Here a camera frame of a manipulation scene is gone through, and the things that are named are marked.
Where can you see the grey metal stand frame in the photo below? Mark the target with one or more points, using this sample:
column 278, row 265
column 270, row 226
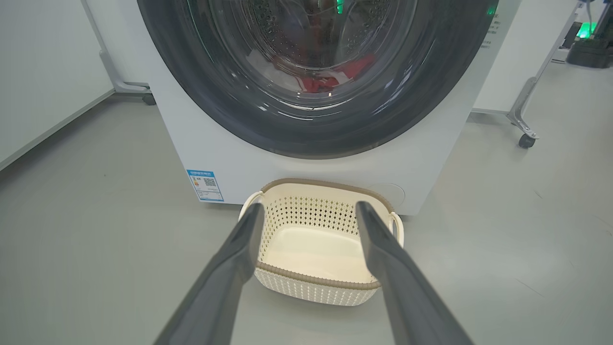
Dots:
column 112, row 72

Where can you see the black caster wheel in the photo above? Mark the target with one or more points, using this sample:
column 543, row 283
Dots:
column 526, row 141

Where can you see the white round filter flap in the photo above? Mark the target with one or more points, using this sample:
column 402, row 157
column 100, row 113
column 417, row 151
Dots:
column 390, row 194

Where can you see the black equipment with green light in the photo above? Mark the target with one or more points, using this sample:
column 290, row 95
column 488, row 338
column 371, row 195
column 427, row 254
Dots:
column 591, row 50

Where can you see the red white-striped sports garment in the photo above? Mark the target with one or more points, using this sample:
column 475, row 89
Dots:
column 321, row 82

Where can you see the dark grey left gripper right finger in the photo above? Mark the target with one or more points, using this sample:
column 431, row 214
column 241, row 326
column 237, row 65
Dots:
column 407, row 297

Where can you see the cream perforated laundry basket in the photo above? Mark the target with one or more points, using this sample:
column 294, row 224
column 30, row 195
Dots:
column 311, row 249

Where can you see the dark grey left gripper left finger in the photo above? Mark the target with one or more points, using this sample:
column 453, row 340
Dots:
column 215, row 292

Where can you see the white partition panel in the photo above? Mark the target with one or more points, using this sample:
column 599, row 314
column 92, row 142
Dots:
column 517, row 57

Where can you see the blue energy label sticker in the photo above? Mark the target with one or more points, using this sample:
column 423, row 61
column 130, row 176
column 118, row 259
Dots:
column 205, row 185

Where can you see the round dark washing machine door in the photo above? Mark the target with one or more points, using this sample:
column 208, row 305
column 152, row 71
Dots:
column 215, row 91

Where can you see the perforated steel drum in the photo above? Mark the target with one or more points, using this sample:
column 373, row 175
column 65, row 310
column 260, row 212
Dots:
column 287, row 28

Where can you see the white front-load washing machine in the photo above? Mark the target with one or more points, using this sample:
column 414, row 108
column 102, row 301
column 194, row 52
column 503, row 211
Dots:
column 239, row 167

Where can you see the grey metal partition leg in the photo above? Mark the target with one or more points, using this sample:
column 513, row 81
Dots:
column 524, row 100

